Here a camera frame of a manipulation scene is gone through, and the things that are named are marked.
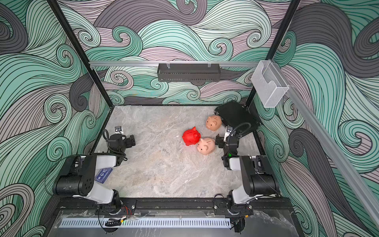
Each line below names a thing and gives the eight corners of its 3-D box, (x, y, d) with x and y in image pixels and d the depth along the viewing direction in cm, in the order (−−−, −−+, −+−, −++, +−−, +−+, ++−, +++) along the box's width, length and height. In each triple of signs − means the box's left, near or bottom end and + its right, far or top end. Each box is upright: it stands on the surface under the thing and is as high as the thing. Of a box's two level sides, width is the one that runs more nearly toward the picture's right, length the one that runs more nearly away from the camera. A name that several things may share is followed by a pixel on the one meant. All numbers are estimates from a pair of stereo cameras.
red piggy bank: (187, 148, 97) (187, 140, 90) (182, 137, 102) (181, 130, 95) (200, 143, 99) (201, 135, 92) (194, 133, 105) (195, 125, 98)
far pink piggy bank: (206, 132, 105) (208, 124, 98) (205, 123, 111) (207, 115, 103) (220, 132, 105) (223, 124, 98) (218, 123, 111) (221, 115, 103)
